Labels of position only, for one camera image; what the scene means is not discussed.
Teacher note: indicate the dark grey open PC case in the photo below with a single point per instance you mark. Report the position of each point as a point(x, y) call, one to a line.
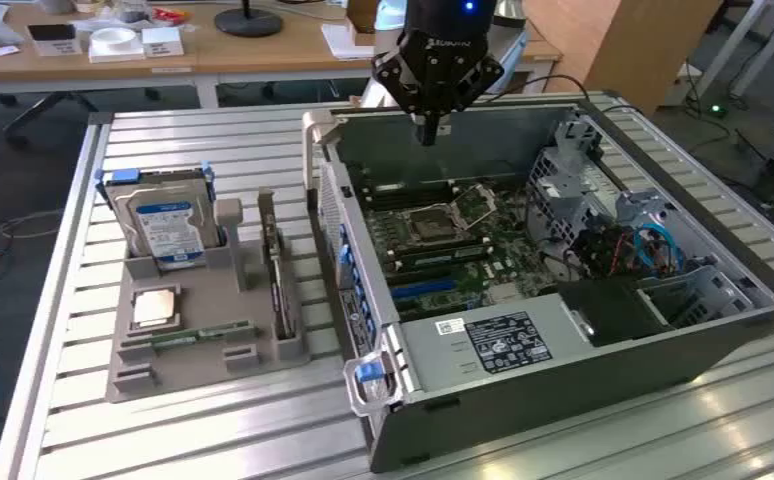
point(561, 400)

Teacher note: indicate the green RAM stick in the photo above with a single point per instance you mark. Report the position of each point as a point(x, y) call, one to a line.
point(194, 336)
point(441, 256)

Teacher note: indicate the wooden cabinet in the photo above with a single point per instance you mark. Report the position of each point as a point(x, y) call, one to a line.
point(627, 50)

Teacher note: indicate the small metal disk bay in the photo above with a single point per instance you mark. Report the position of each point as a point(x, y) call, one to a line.
point(714, 295)

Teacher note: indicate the beige case hinge latch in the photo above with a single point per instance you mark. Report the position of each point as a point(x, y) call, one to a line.
point(320, 125)

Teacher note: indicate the black graphics card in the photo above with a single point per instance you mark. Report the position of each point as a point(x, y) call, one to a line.
point(279, 280)

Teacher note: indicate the grey parts rack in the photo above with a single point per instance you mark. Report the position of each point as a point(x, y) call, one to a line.
point(194, 360)

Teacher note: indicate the white table frame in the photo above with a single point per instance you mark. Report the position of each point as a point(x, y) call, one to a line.
point(727, 50)

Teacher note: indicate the blue case latch button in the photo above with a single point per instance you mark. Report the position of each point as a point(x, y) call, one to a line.
point(368, 374)

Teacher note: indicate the blue slot retainer strip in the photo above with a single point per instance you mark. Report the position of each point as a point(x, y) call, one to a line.
point(343, 255)

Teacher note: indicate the brown cardboard box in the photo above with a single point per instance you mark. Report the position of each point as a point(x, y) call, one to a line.
point(360, 17)

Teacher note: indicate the white wall box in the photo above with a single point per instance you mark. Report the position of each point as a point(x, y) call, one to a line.
point(683, 90)

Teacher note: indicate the green motherboard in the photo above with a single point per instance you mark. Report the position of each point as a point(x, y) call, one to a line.
point(494, 270)

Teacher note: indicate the white box with black top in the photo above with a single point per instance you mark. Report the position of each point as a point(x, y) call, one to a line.
point(56, 45)

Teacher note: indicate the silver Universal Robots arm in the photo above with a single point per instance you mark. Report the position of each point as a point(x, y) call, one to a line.
point(379, 94)

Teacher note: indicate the black office chair base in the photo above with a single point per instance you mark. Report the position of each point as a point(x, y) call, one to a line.
point(40, 107)

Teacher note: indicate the CPU socket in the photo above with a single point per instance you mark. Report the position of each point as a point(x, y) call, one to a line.
point(430, 222)

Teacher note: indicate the perforated metal disk bay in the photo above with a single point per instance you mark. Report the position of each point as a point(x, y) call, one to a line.
point(561, 200)

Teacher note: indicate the black adapter with LED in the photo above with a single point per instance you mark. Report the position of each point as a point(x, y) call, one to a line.
point(717, 111)

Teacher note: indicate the silver CPU chip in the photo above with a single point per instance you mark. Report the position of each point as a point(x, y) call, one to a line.
point(154, 307)

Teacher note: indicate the white paper stack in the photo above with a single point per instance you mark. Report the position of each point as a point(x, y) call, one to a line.
point(343, 42)

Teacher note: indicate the silver chipset heatsink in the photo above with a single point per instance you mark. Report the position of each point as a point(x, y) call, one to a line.
point(503, 295)

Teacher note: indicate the plain white box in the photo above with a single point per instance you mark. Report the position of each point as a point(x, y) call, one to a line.
point(162, 42)

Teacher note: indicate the grey power supply unit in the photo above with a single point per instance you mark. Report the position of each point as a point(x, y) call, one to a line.
point(441, 360)

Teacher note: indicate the metal socket cover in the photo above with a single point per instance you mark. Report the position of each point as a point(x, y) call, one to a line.
point(483, 191)

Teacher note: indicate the hard disk in blue caddy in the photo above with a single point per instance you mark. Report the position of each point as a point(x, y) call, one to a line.
point(163, 230)

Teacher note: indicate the white tape roll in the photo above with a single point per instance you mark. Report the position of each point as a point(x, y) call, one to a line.
point(114, 37)

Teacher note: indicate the flat white box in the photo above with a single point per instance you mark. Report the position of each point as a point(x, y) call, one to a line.
point(116, 56)

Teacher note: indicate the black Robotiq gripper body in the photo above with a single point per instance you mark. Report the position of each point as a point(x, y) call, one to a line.
point(447, 50)

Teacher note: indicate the bag with dark item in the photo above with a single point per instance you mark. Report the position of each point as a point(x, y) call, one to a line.
point(130, 12)

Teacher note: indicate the red small item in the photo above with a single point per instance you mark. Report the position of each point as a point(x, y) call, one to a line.
point(168, 15)

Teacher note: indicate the black round lamp base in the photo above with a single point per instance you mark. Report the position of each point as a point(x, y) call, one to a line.
point(248, 24)

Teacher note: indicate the wooden desk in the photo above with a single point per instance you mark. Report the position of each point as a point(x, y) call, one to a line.
point(27, 66)

